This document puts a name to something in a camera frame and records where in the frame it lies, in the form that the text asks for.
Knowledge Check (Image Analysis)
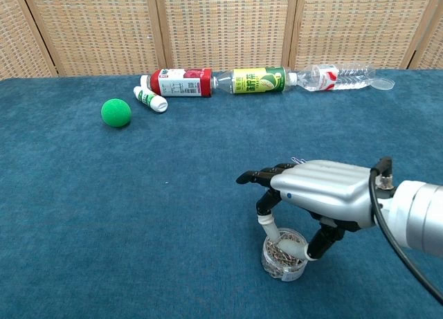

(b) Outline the woven folding screen panel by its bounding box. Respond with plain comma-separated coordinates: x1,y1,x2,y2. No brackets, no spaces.
20,0,167,77
410,0,443,70
154,0,299,72
0,0,58,80
289,0,437,71

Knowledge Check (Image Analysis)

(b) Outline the round tin of clips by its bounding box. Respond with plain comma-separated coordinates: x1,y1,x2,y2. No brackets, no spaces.
260,227,309,282

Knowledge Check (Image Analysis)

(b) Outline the green yellow tea bottle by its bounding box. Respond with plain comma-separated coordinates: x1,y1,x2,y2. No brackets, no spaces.
211,66,298,94

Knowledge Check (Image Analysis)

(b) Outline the clear water bottle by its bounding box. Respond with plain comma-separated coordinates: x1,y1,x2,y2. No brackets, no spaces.
296,63,378,92

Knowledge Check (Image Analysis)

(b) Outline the blue felt table cover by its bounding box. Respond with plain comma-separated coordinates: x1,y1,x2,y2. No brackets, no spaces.
0,69,443,319

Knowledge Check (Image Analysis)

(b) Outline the red juice bottle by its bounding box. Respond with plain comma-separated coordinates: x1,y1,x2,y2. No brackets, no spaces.
140,68,214,98

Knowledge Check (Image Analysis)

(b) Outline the small white green bottle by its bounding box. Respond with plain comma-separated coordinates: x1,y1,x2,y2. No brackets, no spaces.
133,86,169,114

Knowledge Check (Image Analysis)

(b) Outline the green foam ball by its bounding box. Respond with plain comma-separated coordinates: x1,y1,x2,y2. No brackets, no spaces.
100,98,132,128

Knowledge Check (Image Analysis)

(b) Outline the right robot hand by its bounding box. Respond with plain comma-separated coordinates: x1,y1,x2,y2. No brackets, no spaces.
236,158,378,262

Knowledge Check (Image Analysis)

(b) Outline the clear round plastic lid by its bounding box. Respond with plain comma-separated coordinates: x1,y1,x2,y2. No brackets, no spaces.
370,77,396,91

